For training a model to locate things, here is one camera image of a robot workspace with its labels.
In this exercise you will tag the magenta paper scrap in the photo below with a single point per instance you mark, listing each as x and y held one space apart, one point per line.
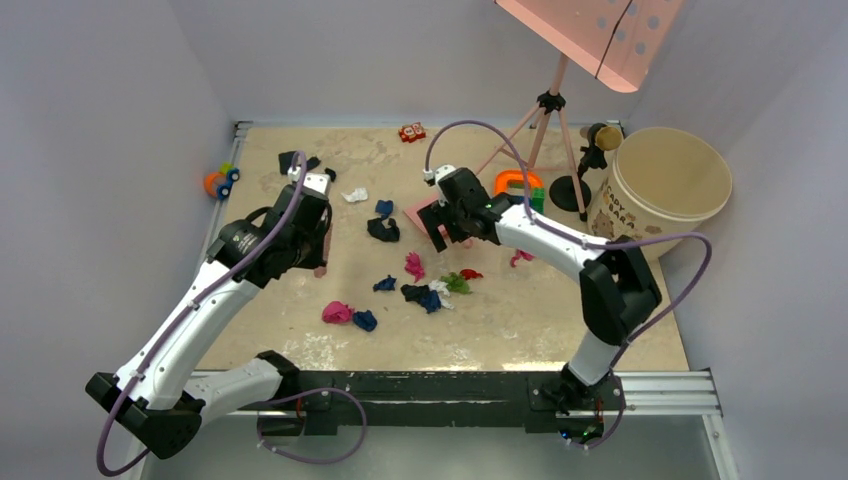
414 266

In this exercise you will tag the pink dustpan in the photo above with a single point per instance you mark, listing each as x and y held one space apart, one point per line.
413 213

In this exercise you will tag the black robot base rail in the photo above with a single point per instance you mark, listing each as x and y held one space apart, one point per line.
533 401

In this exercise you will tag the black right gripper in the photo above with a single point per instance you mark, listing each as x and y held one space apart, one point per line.
431 216

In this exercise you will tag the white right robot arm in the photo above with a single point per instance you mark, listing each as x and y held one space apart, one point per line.
618 291

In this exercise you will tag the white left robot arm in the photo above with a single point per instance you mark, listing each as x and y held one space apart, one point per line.
154 395

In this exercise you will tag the green duplo block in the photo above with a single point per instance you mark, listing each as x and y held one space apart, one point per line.
537 199

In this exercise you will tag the green paper scrap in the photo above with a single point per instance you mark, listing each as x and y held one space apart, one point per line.
456 283

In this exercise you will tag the orange plastic ring toy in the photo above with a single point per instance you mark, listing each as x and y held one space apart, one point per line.
515 183

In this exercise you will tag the round magenta paper ball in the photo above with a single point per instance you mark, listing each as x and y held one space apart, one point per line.
337 312

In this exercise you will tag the pink hand brush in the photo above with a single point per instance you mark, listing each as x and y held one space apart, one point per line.
321 270

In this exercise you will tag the pink paper scrap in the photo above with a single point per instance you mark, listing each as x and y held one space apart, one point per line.
520 255

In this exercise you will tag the red paper scrap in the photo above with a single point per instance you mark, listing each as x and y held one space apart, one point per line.
469 274

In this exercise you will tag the pink music stand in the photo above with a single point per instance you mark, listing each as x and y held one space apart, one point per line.
613 41

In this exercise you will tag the white paper scrap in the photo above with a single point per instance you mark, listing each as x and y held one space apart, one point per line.
359 194

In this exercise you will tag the cream cartoon bucket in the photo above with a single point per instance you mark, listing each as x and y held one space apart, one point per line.
661 181

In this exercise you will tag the small blue paper scrap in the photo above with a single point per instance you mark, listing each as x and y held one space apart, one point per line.
386 284

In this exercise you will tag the dark blue paper scrap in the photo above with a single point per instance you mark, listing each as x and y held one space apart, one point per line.
364 320

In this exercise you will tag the orange toy car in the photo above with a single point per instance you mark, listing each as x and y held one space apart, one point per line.
219 184

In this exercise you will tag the black microphone stand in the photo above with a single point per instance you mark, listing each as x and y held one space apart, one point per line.
601 138

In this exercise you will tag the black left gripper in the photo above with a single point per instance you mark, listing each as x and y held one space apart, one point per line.
315 258

